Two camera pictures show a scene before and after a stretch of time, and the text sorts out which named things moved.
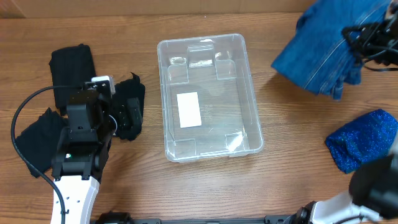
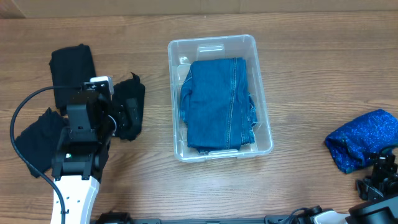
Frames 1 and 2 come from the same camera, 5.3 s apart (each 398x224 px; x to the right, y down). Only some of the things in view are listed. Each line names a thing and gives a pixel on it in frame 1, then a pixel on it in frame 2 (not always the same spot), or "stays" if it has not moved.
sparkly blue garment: [367, 140] stays
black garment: [128, 101] stays
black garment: [71, 66] stays
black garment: [38, 142] stays
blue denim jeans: [317, 56] -> [216, 104]
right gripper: [366, 36] -> [374, 182]
